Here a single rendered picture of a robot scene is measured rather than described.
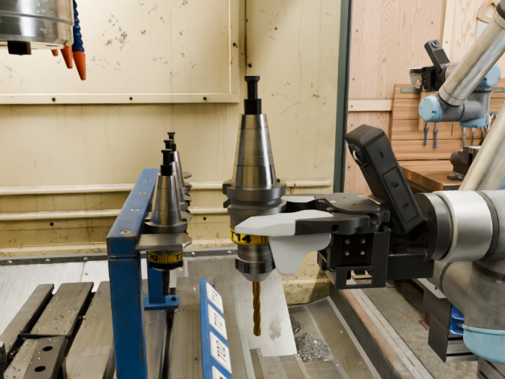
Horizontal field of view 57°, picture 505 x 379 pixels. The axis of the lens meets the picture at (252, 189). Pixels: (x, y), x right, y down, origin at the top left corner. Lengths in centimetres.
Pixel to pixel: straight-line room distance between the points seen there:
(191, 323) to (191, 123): 65
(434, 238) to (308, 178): 107
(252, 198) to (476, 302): 29
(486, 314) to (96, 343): 74
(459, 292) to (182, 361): 54
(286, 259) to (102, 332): 69
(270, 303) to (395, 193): 102
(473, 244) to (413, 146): 283
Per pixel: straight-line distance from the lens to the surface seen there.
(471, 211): 51
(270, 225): 43
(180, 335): 104
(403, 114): 327
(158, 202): 66
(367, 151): 45
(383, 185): 46
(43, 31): 44
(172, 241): 63
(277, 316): 142
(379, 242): 47
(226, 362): 90
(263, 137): 44
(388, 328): 130
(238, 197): 43
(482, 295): 58
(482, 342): 60
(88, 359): 100
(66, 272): 159
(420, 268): 52
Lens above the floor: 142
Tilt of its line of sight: 13 degrees down
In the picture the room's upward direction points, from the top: straight up
